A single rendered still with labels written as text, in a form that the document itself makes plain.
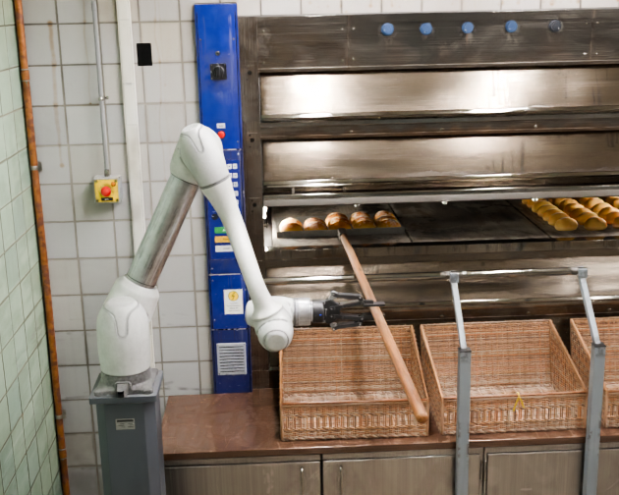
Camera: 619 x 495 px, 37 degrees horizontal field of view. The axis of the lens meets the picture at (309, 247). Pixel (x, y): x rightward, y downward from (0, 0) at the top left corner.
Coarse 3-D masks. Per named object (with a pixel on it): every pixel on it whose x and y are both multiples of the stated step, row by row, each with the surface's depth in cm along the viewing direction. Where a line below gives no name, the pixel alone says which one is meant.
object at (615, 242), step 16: (480, 240) 385; (496, 240) 384; (512, 240) 384; (528, 240) 383; (544, 240) 383; (560, 240) 382; (576, 240) 382; (592, 240) 381; (608, 240) 381; (272, 256) 377; (288, 256) 377; (304, 256) 377; (320, 256) 378; (336, 256) 378
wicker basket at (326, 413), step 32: (288, 352) 382; (320, 352) 382; (352, 352) 382; (384, 352) 383; (416, 352) 367; (288, 384) 382; (320, 384) 382; (384, 384) 383; (416, 384) 370; (288, 416) 341; (320, 416) 342; (352, 416) 361; (384, 416) 343
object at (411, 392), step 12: (348, 240) 378; (348, 252) 362; (360, 276) 331; (372, 312) 296; (384, 324) 283; (384, 336) 275; (396, 348) 265; (396, 360) 256; (408, 372) 249; (408, 384) 240; (408, 396) 236; (420, 408) 227; (420, 420) 224
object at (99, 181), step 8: (96, 176) 362; (112, 176) 362; (120, 176) 363; (96, 184) 359; (104, 184) 359; (120, 184) 362; (96, 192) 359; (112, 192) 360; (120, 192) 361; (96, 200) 360; (104, 200) 360; (112, 200) 360; (120, 200) 361
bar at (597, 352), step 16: (416, 272) 343; (432, 272) 343; (448, 272) 343; (464, 272) 343; (480, 272) 343; (496, 272) 344; (512, 272) 344; (528, 272) 344; (544, 272) 344; (560, 272) 344; (576, 272) 345; (592, 320) 336; (464, 336) 332; (592, 336) 333; (464, 352) 327; (592, 352) 331; (464, 368) 328; (592, 368) 331; (464, 384) 330; (592, 384) 332; (464, 400) 331; (592, 400) 334; (464, 416) 333; (592, 416) 335; (464, 432) 335; (592, 432) 337; (464, 448) 336; (592, 448) 339; (464, 464) 338; (592, 464) 340; (464, 480) 340; (592, 480) 342
